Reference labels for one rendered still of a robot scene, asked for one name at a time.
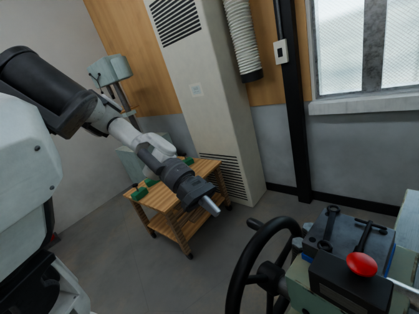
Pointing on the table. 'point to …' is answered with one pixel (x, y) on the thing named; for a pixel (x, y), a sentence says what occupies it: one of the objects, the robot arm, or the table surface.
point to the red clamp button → (361, 264)
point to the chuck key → (366, 233)
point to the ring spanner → (328, 228)
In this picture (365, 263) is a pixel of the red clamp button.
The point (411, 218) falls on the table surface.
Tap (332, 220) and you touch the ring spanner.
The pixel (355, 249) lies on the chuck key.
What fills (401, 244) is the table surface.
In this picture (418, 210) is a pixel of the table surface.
